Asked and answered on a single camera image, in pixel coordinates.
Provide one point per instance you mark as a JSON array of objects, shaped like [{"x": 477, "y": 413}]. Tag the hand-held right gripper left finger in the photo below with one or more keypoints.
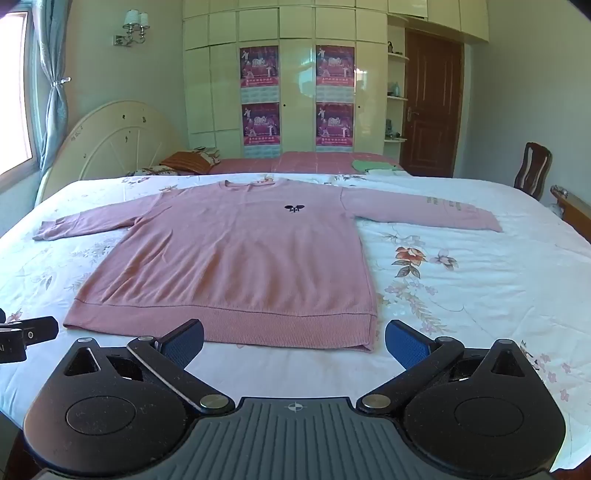
[{"x": 184, "y": 342}]

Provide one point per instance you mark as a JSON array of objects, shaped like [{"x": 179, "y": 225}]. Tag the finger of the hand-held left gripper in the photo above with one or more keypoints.
[{"x": 39, "y": 330}]

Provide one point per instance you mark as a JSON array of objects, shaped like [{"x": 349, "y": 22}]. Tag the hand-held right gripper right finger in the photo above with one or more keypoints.
[{"x": 406, "y": 344}]

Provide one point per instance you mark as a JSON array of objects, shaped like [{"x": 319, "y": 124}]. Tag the pink sweater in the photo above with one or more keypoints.
[{"x": 231, "y": 258}]

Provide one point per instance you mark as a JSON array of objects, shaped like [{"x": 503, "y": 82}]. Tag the white floral bed sheet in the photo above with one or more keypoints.
[{"x": 461, "y": 286}]

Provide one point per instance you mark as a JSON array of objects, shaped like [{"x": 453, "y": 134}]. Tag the orange striped pillow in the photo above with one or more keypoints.
[{"x": 184, "y": 161}]

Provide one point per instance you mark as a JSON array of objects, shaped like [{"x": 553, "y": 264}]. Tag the green folded cloth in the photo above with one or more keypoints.
[{"x": 374, "y": 165}]

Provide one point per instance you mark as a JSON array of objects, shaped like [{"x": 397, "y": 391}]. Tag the pale floral pillow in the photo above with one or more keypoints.
[{"x": 208, "y": 153}]

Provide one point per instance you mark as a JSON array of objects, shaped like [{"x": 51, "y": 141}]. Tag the cream round headboard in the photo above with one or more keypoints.
[{"x": 111, "y": 138}]

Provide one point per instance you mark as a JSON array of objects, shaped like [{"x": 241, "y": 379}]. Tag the dark wooden chair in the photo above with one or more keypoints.
[{"x": 533, "y": 168}]

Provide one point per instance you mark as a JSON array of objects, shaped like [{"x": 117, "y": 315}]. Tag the wooden bedside furniture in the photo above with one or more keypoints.
[{"x": 575, "y": 205}]

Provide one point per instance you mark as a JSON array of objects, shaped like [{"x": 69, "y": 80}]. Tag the blue curtain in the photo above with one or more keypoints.
[{"x": 51, "y": 110}]

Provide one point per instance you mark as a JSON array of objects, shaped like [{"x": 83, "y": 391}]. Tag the window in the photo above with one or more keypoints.
[{"x": 14, "y": 97}]

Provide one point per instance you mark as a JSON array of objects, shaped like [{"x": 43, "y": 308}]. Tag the brown wooden door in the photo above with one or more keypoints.
[{"x": 434, "y": 106}]

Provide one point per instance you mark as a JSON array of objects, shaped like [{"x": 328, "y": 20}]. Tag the cream corner shelf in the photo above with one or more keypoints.
[{"x": 396, "y": 98}]

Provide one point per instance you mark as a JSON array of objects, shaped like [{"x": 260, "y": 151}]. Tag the pale blue bottle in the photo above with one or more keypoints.
[{"x": 395, "y": 88}]

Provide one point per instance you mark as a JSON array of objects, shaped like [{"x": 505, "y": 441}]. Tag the cream glossy wardrobe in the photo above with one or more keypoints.
[{"x": 295, "y": 78}]

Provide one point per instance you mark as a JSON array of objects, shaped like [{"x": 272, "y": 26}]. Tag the purple wall poster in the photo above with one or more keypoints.
[
  {"x": 259, "y": 69},
  {"x": 261, "y": 127},
  {"x": 334, "y": 124},
  {"x": 334, "y": 69}
]

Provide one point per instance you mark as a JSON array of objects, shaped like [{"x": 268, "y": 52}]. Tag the wall lamp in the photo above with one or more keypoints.
[{"x": 133, "y": 25}]

